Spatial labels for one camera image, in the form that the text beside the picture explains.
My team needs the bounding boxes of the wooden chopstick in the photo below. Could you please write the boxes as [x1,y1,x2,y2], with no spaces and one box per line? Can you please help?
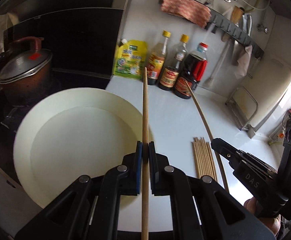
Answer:
[205,142,217,180]
[197,139,209,175]
[201,138,212,176]
[192,141,201,178]
[194,137,205,177]

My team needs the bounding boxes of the right hand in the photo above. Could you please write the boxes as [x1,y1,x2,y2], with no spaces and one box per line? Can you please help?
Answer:
[244,197,281,236]

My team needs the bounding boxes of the wooden chopstick on counter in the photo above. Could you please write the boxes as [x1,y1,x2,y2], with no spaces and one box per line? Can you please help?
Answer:
[192,141,201,178]
[194,137,205,177]
[197,139,209,175]
[201,138,212,176]

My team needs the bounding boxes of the metal cutting board rack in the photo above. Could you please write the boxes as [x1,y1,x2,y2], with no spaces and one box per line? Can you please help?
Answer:
[225,86,258,138]

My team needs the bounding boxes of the white cutting board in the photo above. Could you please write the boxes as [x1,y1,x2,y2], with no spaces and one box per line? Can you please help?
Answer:
[240,58,291,128]

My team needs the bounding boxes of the white round basin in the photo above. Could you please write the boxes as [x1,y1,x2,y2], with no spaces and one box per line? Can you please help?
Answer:
[13,88,142,207]

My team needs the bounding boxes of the beige hanging rag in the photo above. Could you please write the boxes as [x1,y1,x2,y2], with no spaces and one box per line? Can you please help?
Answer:
[231,42,253,79]

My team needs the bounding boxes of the large soy sauce jug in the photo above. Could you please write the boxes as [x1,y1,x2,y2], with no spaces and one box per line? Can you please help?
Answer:
[174,42,208,99]

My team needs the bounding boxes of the yellow cap dark sauce bottle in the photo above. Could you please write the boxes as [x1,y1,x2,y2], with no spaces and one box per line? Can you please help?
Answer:
[158,34,189,90]

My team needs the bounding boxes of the yellow cap vinegar bottle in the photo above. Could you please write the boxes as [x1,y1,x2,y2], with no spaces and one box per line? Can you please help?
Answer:
[146,30,171,85]

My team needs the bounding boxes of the yellow green refill pouch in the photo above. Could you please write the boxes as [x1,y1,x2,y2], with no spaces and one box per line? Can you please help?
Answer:
[113,39,148,80]

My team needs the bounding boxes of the dark pot with lid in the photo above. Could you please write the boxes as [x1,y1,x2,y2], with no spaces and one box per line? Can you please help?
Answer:
[0,36,52,107]

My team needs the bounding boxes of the red checkered cloth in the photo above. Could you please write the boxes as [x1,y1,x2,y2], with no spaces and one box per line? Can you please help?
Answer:
[160,0,211,29]

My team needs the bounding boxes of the wall power socket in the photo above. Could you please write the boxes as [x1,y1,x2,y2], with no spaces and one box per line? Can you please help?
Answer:
[267,109,291,146]

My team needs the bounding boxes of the wooden handled cleaver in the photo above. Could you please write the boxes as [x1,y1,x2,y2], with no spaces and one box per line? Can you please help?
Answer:
[231,6,252,36]

